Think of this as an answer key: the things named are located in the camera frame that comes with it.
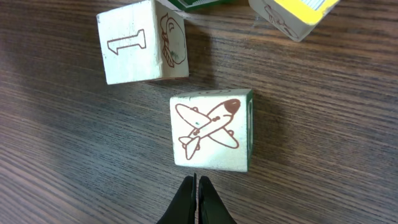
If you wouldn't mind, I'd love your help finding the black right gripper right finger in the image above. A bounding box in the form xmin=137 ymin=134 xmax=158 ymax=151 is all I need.
xmin=198 ymin=176 xmax=237 ymax=224

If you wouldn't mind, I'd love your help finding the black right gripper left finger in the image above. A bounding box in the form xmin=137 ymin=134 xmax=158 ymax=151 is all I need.
xmin=157 ymin=174 xmax=197 ymax=224

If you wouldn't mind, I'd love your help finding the yellow W block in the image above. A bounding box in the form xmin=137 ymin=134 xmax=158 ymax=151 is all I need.
xmin=170 ymin=89 xmax=254 ymax=172

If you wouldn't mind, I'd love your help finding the red A block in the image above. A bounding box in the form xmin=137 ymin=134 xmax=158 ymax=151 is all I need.
xmin=96 ymin=0 xmax=189 ymax=85

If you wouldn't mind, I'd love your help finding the green V block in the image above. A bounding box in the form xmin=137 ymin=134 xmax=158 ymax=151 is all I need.
xmin=169 ymin=0 xmax=232 ymax=11

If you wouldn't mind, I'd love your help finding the yellow S block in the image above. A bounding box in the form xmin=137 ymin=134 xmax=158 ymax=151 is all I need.
xmin=248 ymin=0 xmax=340 ymax=42

